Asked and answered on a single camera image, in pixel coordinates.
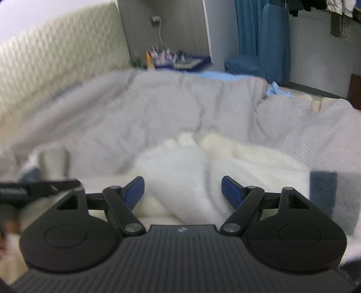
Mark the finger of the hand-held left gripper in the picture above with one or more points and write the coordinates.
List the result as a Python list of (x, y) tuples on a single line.
[(42, 188)]

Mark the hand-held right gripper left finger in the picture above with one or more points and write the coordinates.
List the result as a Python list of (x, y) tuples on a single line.
[(135, 191)]

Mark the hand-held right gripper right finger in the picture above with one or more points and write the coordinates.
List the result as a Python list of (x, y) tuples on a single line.
[(229, 191)]

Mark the white fleece garment blue stripes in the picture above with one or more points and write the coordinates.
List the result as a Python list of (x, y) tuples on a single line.
[(183, 174)]

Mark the black hanging clothes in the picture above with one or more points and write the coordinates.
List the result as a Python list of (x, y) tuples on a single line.
[(307, 5)]

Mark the cream bed sheet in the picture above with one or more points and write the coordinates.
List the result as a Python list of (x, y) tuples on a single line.
[(156, 217)]

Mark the grey bed blanket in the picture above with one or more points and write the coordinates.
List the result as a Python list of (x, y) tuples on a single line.
[(141, 107)]

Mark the light blue cloth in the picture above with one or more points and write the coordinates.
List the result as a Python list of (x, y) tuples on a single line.
[(279, 91)]

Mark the blue nightstand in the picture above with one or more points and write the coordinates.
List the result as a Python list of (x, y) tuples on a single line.
[(203, 63)]

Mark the cream quilted headboard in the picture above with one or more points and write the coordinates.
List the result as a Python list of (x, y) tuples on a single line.
[(56, 56)]

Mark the cluster of small bottles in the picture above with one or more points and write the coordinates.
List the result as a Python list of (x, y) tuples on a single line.
[(166, 56)]

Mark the blue covered chair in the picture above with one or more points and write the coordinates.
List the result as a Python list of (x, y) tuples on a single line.
[(275, 42)]

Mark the white wardrobe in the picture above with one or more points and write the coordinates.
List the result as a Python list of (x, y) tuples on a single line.
[(220, 33)]

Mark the dark wooden furniture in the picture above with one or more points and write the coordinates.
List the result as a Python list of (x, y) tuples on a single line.
[(355, 93)]

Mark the blue curtain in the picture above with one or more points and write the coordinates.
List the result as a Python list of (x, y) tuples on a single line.
[(248, 28)]

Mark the grey charger plug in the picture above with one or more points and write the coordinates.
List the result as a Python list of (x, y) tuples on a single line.
[(156, 19)]

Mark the striped hanging garment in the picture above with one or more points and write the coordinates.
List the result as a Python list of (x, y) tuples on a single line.
[(341, 26)]

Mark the white hanging garment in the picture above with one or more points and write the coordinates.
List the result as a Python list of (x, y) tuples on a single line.
[(348, 7)]

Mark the beige wooden bed frame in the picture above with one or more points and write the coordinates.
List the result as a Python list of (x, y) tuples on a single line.
[(316, 105)]

